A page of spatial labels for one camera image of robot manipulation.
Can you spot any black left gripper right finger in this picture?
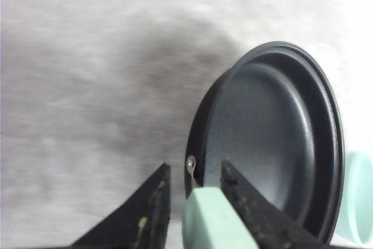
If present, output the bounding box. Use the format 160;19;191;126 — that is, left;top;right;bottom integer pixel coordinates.
220;160;331;248

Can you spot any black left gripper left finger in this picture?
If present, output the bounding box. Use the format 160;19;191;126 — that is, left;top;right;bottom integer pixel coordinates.
71;163;171;248

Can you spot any teal ceramic bowl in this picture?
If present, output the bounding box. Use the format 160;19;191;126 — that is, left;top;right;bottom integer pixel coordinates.
335;152;372;248

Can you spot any black frying pan green handle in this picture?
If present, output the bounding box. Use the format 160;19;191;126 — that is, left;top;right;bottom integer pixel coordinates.
184;41;345;244

